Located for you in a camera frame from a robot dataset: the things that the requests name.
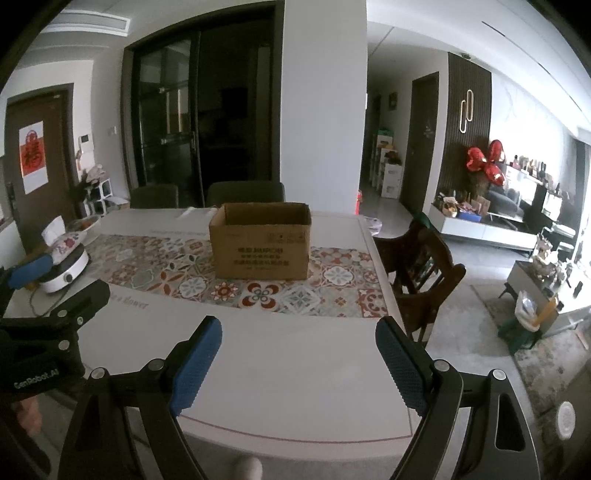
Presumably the white cube shelf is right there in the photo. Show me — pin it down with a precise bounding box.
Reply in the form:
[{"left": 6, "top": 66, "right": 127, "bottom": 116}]
[{"left": 83, "top": 178, "right": 114, "bottom": 217}]

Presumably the white hallway box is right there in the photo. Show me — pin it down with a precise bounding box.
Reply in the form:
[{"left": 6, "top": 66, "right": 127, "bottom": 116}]
[{"left": 381, "top": 164, "right": 403, "bottom": 199}]

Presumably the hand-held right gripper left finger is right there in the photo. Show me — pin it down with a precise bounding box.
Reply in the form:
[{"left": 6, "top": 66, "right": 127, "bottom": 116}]
[{"left": 58, "top": 315, "right": 223, "bottom": 480}]

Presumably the patterned tile-print table runner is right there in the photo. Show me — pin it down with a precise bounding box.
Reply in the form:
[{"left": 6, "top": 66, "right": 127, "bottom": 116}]
[{"left": 85, "top": 232, "right": 393, "bottom": 320}]

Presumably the grey coffee table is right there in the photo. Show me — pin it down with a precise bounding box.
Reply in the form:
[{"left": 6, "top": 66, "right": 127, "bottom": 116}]
[{"left": 503, "top": 261, "right": 568, "bottom": 303}]

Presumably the brown entrance door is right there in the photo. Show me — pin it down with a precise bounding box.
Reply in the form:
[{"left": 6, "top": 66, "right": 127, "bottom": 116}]
[{"left": 4, "top": 83, "right": 81, "bottom": 254}]

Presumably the black glass sliding door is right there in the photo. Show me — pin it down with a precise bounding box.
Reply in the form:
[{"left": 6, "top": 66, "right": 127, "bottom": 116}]
[{"left": 121, "top": 0, "right": 284, "bottom": 208}]

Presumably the white electric griddle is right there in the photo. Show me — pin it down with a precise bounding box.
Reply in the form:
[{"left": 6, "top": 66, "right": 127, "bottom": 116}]
[{"left": 38, "top": 242, "right": 92, "bottom": 295}]

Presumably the red and white door poster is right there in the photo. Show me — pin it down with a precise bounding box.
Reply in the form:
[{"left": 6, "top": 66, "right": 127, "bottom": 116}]
[{"left": 18, "top": 121, "right": 49, "bottom": 195}]

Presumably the grey sofa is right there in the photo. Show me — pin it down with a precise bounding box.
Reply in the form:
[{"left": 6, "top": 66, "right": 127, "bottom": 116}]
[{"left": 489, "top": 185, "right": 525, "bottom": 217}]

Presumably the red foil balloon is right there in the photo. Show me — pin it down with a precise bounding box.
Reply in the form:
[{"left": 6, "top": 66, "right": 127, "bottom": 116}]
[{"left": 466, "top": 139, "right": 508, "bottom": 185}]

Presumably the grey patterned rug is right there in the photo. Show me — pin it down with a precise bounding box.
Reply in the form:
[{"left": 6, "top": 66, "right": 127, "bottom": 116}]
[{"left": 471, "top": 281, "right": 591, "bottom": 416}]

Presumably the white round device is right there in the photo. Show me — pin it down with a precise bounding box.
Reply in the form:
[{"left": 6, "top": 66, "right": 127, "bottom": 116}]
[{"left": 555, "top": 401, "right": 579, "bottom": 440}]

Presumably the griddle power cable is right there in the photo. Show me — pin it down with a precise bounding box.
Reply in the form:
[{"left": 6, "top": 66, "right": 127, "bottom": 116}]
[{"left": 28, "top": 288, "right": 52, "bottom": 318}]

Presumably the dark wooden chair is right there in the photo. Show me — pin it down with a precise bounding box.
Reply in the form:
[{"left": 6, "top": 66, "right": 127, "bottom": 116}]
[{"left": 373, "top": 218, "right": 467, "bottom": 348}]

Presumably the dark hallway door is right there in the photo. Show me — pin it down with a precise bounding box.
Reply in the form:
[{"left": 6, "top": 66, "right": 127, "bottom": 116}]
[{"left": 399, "top": 71, "right": 440, "bottom": 215}]

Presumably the black television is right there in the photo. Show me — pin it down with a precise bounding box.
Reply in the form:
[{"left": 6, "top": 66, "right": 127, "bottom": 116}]
[{"left": 531, "top": 182, "right": 561, "bottom": 232}]

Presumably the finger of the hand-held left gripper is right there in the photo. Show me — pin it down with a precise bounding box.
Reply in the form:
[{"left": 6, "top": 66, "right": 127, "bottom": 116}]
[
  {"left": 44, "top": 279, "right": 112, "bottom": 334},
  {"left": 0, "top": 254, "right": 54, "bottom": 292}
]

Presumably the person's left hand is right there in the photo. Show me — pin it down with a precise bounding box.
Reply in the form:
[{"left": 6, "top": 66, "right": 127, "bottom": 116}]
[{"left": 16, "top": 399, "right": 43, "bottom": 437}]

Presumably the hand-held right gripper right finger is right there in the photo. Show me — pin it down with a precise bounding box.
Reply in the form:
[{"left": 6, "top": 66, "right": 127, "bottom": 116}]
[{"left": 375, "top": 316, "right": 541, "bottom": 480}]

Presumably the green upholstered chair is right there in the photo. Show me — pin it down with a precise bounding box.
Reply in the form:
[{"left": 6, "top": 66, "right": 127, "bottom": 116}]
[
  {"left": 206, "top": 181, "right": 286, "bottom": 207},
  {"left": 130, "top": 184, "right": 179, "bottom": 209}
]

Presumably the floral tissue box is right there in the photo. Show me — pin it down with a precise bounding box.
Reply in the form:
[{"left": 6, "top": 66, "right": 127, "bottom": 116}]
[{"left": 41, "top": 216, "right": 88, "bottom": 259}]

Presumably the brown cardboard box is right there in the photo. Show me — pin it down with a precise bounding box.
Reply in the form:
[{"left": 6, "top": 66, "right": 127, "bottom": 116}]
[{"left": 209, "top": 202, "right": 312, "bottom": 281}]

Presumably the green stool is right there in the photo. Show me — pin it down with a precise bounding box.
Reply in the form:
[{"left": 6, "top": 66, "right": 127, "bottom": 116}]
[{"left": 499, "top": 291, "right": 559, "bottom": 356}]

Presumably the dark slatted wall panel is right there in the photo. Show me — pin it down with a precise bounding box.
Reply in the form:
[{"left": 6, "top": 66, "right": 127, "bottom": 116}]
[{"left": 438, "top": 52, "right": 492, "bottom": 204}]

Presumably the white low cabinet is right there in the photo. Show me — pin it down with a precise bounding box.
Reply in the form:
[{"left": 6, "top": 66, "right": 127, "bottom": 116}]
[{"left": 429, "top": 203, "right": 539, "bottom": 252}]

